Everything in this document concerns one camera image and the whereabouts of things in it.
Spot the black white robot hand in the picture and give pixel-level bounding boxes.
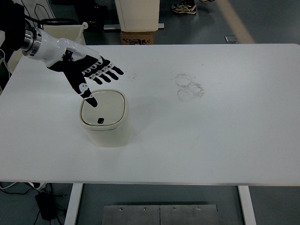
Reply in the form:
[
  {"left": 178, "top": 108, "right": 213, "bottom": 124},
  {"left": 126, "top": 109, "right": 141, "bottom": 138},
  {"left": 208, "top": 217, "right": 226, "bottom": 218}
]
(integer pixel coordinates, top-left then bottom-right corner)
[{"left": 32, "top": 29, "right": 124, "bottom": 107}]

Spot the cream lidded trash can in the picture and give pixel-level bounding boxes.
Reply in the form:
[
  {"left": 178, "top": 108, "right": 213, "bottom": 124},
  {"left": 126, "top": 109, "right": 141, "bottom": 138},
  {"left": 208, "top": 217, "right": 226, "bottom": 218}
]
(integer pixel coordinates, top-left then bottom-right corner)
[{"left": 79, "top": 90, "right": 131, "bottom": 148}]

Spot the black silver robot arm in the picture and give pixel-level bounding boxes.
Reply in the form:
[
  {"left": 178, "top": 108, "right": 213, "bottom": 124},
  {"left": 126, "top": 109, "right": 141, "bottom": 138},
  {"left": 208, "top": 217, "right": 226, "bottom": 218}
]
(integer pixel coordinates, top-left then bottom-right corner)
[{"left": 0, "top": 0, "right": 40, "bottom": 56}]

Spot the cream plastic bin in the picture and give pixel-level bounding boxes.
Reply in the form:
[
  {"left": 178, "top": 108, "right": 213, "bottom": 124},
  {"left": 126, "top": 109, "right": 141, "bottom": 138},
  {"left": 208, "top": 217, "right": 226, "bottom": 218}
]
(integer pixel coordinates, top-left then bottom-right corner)
[{"left": 7, "top": 22, "right": 88, "bottom": 73}]

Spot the grey metal floor bar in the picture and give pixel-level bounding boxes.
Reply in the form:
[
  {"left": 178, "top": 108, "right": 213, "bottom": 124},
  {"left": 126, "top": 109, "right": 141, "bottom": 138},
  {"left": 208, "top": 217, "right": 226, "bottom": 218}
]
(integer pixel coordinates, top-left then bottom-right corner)
[{"left": 104, "top": 23, "right": 165, "bottom": 30}]

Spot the brown cardboard box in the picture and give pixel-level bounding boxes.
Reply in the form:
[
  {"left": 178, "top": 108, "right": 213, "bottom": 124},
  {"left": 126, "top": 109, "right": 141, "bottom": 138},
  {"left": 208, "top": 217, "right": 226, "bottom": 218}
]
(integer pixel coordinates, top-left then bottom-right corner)
[{"left": 120, "top": 31, "right": 155, "bottom": 45}]

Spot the white black panel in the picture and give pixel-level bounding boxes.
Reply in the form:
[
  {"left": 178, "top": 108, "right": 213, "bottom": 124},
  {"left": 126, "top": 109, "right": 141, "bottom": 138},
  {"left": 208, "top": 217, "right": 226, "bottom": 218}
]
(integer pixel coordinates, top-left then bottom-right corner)
[{"left": 21, "top": 0, "right": 55, "bottom": 21}]

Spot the white sneaker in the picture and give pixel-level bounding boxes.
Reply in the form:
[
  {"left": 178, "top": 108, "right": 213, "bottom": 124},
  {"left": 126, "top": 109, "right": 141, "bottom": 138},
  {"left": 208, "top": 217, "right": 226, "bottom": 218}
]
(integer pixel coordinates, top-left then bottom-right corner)
[{"left": 171, "top": 1, "right": 197, "bottom": 15}]

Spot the black power adapter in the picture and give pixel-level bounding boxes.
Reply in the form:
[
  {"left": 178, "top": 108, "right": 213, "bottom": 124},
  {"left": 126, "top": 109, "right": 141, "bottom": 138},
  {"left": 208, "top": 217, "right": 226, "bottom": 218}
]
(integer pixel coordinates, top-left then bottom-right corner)
[{"left": 35, "top": 192, "right": 56, "bottom": 221}]

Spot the left white table leg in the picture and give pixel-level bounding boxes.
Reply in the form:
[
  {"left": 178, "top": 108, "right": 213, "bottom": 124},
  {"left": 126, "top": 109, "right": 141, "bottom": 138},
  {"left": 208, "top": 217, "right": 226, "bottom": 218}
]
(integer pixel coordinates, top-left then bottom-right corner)
[{"left": 64, "top": 183, "right": 83, "bottom": 225}]

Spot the white table leg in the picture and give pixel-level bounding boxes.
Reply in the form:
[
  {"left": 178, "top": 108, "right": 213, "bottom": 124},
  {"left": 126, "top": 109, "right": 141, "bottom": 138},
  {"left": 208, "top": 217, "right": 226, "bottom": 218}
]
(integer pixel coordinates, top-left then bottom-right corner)
[
  {"left": 64, "top": 183, "right": 83, "bottom": 225},
  {"left": 238, "top": 186, "right": 256, "bottom": 225}
]

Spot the grey floor outlet plate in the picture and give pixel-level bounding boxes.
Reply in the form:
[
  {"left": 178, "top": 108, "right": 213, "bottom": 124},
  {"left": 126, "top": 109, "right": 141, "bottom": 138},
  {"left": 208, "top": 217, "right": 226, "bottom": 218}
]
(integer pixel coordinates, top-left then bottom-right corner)
[{"left": 225, "top": 36, "right": 239, "bottom": 44}]

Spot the metal floor plate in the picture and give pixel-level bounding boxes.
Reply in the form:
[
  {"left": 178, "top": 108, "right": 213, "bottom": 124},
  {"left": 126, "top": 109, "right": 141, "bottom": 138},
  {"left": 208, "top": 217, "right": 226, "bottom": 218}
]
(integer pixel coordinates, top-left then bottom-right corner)
[{"left": 102, "top": 204, "right": 221, "bottom": 225}]

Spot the right white table leg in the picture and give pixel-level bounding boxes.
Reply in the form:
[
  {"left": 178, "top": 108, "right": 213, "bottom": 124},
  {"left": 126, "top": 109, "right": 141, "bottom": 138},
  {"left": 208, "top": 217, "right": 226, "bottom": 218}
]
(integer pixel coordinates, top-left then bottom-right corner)
[{"left": 238, "top": 186, "right": 256, "bottom": 225}]

